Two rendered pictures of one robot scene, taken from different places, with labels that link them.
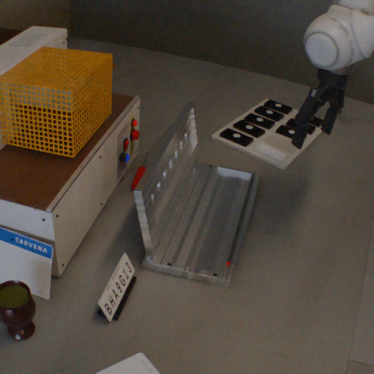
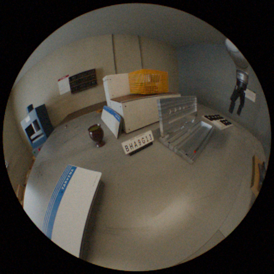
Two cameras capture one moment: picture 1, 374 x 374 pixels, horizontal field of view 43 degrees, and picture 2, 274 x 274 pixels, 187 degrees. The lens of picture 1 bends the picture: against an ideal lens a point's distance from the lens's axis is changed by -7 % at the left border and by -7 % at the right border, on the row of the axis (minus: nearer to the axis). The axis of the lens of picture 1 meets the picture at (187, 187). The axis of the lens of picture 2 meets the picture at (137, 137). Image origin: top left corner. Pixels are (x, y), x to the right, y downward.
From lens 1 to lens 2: 75 cm
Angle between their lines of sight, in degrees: 40
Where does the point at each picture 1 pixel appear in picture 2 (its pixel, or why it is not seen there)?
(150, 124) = not seen: hidden behind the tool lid
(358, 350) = (224, 224)
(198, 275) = (179, 152)
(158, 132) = not seen: hidden behind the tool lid
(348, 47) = not seen: outside the picture
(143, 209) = (160, 109)
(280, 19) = (220, 106)
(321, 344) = (214, 216)
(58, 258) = (126, 125)
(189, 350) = (147, 187)
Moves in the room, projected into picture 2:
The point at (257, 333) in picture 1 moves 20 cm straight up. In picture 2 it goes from (189, 196) to (231, 155)
